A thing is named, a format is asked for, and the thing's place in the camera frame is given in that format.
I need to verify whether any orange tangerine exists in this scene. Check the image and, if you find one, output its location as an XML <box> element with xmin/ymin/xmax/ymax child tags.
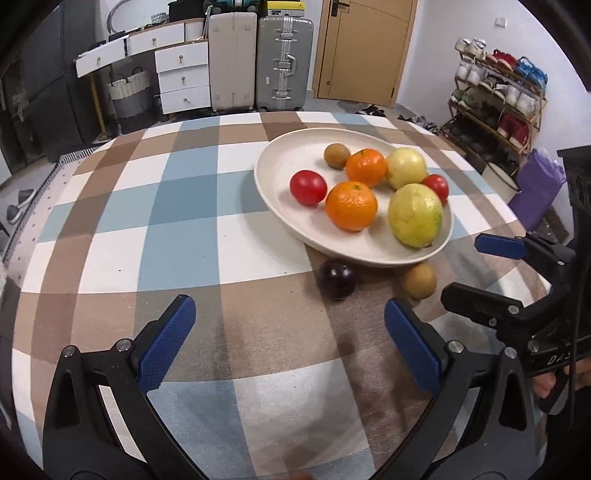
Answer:
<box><xmin>346</xmin><ymin>148</ymin><xmax>388</xmax><ymax>187</ymax></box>
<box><xmin>325</xmin><ymin>181</ymin><xmax>378</xmax><ymax>232</ymax></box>

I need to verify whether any white drawer cabinet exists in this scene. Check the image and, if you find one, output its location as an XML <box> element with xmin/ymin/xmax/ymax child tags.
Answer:
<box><xmin>75</xmin><ymin>18</ymin><xmax>211</xmax><ymax>114</ymax></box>

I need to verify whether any yellow green guava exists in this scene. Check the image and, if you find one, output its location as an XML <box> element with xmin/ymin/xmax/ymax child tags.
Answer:
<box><xmin>388</xmin><ymin>183</ymin><xmax>443</xmax><ymax>249</ymax></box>

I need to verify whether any wooden door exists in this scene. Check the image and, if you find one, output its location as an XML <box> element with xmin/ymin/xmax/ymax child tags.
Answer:
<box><xmin>312</xmin><ymin>0</ymin><xmax>418</xmax><ymax>107</ymax></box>

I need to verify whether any brown longan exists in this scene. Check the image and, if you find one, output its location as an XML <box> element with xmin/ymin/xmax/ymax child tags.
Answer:
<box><xmin>324</xmin><ymin>143</ymin><xmax>351</xmax><ymax>170</ymax></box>
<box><xmin>403</xmin><ymin>263</ymin><xmax>438</xmax><ymax>300</ymax></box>

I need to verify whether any silver suitcase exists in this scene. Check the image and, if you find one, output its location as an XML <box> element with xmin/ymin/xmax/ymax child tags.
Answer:
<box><xmin>256</xmin><ymin>16</ymin><xmax>314</xmax><ymax>111</ymax></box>

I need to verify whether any dark plum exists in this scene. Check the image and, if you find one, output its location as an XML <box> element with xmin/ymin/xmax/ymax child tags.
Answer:
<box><xmin>315</xmin><ymin>259</ymin><xmax>356</xmax><ymax>300</ymax></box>

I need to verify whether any checkered tablecloth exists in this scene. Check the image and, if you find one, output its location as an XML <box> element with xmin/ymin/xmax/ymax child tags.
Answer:
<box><xmin>12</xmin><ymin>112</ymin><xmax>547</xmax><ymax>479</ymax></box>

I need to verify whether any black refrigerator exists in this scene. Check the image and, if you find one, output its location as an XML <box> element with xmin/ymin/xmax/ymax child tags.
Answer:
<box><xmin>1</xmin><ymin>1</ymin><xmax>101</xmax><ymax>172</ymax></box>

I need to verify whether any shoe rack with shoes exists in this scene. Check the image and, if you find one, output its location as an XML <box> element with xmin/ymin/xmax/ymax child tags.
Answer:
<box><xmin>440</xmin><ymin>38</ymin><xmax>548</xmax><ymax>178</ymax></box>

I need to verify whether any white enamel pot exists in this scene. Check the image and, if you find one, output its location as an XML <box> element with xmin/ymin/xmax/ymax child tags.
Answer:
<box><xmin>482</xmin><ymin>162</ymin><xmax>521</xmax><ymax>203</ymax></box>

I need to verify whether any beige suitcase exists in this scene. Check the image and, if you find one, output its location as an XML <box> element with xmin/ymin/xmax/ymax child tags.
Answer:
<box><xmin>208</xmin><ymin>12</ymin><xmax>257</xmax><ymax>111</ymax></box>

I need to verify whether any right hand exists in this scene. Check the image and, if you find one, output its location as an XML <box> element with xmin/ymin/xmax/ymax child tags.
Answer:
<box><xmin>533</xmin><ymin>357</ymin><xmax>591</xmax><ymax>398</ymax></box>

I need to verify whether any cream round plate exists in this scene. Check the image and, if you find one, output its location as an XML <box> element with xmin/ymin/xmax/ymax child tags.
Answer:
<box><xmin>253</xmin><ymin>128</ymin><xmax>454</xmax><ymax>268</ymax></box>

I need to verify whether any red tomato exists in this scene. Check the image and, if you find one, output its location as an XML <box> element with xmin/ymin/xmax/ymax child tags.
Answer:
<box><xmin>422</xmin><ymin>174</ymin><xmax>450</xmax><ymax>204</ymax></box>
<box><xmin>290</xmin><ymin>170</ymin><xmax>328</xmax><ymax>206</ymax></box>

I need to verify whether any yellow black shoebox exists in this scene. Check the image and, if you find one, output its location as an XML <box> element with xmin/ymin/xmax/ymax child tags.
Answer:
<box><xmin>266</xmin><ymin>0</ymin><xmax>305</xmax><ymax>17</ymax></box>

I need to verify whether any purple bag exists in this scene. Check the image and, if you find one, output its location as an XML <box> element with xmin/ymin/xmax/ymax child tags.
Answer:
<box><xmin>509</xmin><ymin>148</ymin><xmax>567</xmax><ymax>231</ymax></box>

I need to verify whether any woven laundry basket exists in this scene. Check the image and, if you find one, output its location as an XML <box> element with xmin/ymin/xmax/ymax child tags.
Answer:
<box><xmin>107</xmin><ymin>67</ymin><xmax>153</xmax><ymax>120</ymax></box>

